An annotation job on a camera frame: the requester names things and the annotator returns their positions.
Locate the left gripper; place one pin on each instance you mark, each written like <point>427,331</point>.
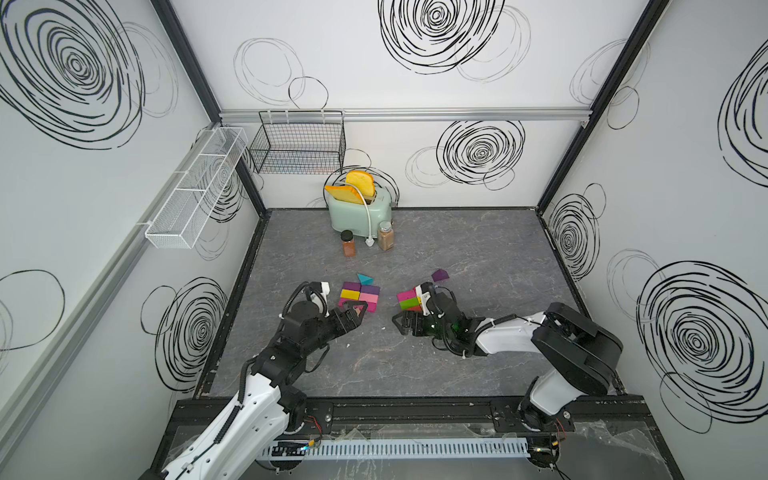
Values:
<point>337,322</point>

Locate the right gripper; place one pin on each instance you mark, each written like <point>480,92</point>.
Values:
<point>416,318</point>

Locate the yellow block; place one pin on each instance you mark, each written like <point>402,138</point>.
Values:
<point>349,294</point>

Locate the green block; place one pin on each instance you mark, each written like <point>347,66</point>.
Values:
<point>410,304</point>

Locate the light pink block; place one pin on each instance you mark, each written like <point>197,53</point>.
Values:
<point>368,297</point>

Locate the magenta block bottom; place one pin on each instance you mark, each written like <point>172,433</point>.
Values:
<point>406,295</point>

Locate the teal triangle block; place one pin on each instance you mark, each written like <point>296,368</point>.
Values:
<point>365,280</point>

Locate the brown spice jar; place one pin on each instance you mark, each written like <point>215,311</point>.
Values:
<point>348,243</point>

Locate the beige spice jar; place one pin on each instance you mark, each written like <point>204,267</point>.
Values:
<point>385,235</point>

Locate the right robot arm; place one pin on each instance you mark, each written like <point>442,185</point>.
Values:
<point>583,356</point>

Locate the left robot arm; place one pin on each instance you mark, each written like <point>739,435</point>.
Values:
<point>267,403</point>

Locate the mint green toaster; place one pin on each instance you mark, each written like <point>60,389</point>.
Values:
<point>362,220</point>

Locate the yellow toast slice front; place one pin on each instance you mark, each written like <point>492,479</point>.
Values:
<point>346,193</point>

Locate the yellow toast slice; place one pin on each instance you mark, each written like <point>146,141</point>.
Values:
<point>346,193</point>
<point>363,181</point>

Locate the yellow toast slice back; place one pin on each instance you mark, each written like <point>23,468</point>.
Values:
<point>363,181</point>

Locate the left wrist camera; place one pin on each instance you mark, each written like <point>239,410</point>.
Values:
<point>323,290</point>

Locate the grey slotted cable duct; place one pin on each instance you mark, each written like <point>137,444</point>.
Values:
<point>399,449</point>

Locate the black wire basket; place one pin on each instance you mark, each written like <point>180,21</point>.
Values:
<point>298,142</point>

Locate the white wire shelf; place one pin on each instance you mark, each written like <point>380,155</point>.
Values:
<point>184,214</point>

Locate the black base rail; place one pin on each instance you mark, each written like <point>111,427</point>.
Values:
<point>333,413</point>

